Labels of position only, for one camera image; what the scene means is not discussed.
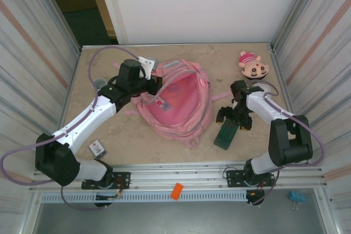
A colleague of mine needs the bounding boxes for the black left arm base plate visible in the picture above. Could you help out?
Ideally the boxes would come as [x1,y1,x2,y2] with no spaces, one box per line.
[81,172,131,190]

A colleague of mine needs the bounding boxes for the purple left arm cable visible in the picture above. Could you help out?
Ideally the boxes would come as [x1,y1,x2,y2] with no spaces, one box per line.
[0,47,143,212]

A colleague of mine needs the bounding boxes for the grey plastic cup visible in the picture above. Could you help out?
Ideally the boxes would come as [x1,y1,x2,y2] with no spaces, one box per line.
[93,77,107,90]

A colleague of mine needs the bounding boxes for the plush doll with pink hat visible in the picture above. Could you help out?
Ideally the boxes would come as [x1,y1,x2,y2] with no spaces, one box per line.
[237,50,271,82]

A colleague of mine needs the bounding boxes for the dark green notebook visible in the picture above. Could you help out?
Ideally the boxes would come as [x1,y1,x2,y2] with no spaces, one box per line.
[213,122,239,151]

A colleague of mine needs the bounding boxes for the tan wooden door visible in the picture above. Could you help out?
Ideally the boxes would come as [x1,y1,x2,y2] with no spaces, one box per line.
[84,0,119,38]

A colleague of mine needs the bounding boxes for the black white card pack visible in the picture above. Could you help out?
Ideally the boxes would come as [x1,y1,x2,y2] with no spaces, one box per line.
[88,140,107,158]

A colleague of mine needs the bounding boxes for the aluminium mounting rail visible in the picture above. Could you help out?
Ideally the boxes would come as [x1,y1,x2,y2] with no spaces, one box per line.
[29,162,329,192]

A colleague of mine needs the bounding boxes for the pink school backpack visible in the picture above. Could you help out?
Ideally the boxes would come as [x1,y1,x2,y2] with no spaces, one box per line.
[112,58,234,150]

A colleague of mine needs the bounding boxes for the orange plastic block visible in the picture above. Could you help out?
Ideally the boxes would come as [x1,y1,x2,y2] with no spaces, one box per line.
[170,182,184,201]

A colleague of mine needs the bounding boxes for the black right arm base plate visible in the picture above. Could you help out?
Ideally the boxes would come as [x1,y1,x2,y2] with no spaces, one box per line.
[225,169,276,188]

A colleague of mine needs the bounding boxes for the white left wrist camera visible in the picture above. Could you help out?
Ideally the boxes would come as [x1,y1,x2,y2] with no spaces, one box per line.
[137,56,160,79]

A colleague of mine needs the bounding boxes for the blue binder clip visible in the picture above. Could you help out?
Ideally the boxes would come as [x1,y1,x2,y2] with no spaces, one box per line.
[288,190,306,212]

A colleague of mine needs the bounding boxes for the slotted grey cable tray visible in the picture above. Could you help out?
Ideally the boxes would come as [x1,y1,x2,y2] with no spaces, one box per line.
[40,191,247,204]

